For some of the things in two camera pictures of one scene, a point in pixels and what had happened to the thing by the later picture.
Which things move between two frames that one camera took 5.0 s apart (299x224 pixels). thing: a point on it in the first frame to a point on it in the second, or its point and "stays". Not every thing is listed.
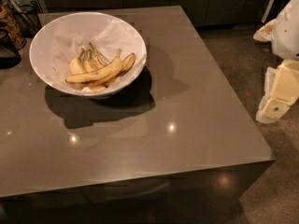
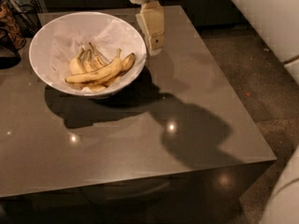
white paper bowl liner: x=57 y=43 stays
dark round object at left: x=9 y=57 stays
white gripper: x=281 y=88 to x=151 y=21
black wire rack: x=27 y=12 stays
